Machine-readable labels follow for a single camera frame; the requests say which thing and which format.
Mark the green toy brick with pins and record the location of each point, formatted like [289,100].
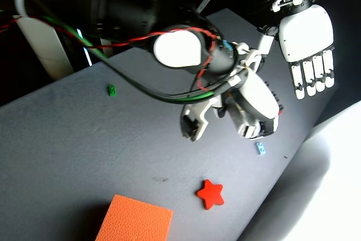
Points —
[112,90]

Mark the light blue toy brick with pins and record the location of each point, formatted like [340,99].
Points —
[261,149]

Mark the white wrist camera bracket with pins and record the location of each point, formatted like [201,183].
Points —
[201,111]

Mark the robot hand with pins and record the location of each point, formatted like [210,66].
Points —
[259,100]
[307,33]

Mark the lit white light strip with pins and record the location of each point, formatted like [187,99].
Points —
[87,57]

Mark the grey table cloth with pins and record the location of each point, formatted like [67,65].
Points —
[112,153]

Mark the red star block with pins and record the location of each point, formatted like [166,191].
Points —
[211,194]

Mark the orange textured box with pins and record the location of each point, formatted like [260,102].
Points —
[135,221]

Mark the white frame post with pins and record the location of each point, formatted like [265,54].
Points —
[107,52]

